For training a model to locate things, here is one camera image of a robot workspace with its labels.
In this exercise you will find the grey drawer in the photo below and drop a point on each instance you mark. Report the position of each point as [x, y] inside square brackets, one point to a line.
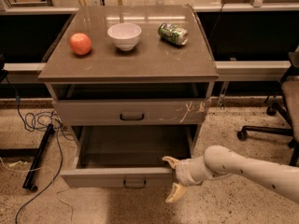
[132, 112]
[128, 156]

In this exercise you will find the grey top drawer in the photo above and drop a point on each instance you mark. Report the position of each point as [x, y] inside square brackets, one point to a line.
[132, 112]

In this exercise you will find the white ceramic bowl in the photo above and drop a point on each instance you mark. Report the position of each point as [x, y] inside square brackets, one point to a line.
[124, 36]

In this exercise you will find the red apple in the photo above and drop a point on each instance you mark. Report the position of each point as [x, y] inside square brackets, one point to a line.
[80, 44]

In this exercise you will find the black wheeled stand leg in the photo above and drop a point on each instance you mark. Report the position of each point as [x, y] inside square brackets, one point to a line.
[29, 179]

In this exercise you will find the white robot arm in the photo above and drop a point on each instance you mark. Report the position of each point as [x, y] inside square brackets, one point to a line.
[219, 162]

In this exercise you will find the green soda can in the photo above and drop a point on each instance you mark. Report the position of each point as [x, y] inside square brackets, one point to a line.
[173, 33]

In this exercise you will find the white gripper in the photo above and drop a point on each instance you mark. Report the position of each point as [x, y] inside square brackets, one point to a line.
[183, 172]

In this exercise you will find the grey drawer cabinet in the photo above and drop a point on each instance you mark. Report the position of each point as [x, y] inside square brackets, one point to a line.
[153, 69]

